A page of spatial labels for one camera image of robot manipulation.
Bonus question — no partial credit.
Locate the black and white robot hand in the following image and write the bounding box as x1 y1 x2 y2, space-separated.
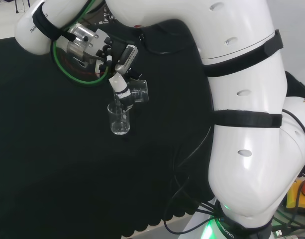
107 69 143 111

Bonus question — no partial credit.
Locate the clear glass beaker with spout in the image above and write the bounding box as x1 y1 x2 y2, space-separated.
113 80 150 111

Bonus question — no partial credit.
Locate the silver wrist adapter flange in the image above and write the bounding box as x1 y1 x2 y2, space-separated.
67 23 111 66

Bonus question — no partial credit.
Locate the black bench cloth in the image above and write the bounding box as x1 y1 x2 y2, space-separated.
0 18 219 239

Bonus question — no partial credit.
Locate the yellow stop button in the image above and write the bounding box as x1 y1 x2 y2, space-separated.
286 178 305 214

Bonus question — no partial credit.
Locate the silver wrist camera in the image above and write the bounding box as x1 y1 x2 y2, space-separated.
114 44 139 75

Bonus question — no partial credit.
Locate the green cable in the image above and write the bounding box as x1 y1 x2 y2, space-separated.
50 0 111 88

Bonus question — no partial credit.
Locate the black cable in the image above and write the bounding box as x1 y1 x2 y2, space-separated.
164 124 225 235

